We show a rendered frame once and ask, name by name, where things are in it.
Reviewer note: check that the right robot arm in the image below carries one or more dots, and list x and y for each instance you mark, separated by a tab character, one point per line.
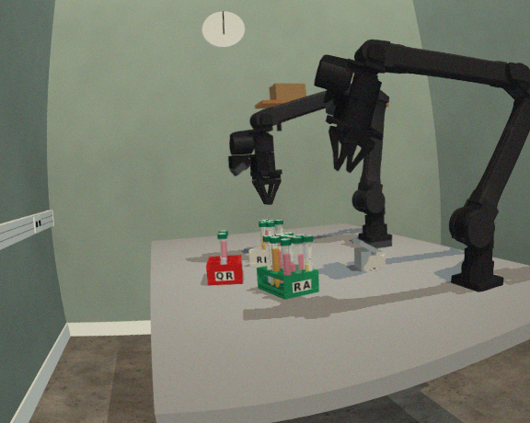
369	198

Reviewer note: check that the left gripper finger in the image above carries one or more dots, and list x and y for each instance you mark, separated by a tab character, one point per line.
365	150
344	150

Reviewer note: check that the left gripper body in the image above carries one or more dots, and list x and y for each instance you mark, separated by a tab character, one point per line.
356	123

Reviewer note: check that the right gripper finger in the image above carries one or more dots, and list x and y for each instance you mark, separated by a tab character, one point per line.
262	184
256	185

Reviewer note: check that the green tube rack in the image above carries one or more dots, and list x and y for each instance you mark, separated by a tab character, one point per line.
297	284

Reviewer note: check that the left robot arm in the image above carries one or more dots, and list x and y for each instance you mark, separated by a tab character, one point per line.
472	226

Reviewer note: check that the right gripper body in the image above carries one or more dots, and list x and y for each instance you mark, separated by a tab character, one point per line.
267	174

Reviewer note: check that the test tube with green cap and pink liquid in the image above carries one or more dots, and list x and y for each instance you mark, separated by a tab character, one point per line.
286	256

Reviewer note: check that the red block with round holes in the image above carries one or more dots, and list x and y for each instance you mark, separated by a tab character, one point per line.
230	273

